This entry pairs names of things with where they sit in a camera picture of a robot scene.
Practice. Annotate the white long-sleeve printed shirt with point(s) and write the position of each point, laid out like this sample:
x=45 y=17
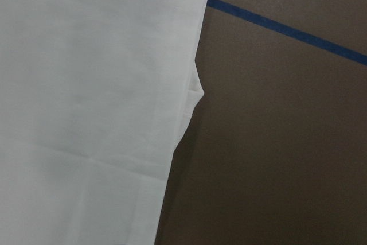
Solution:
x=95 y=97

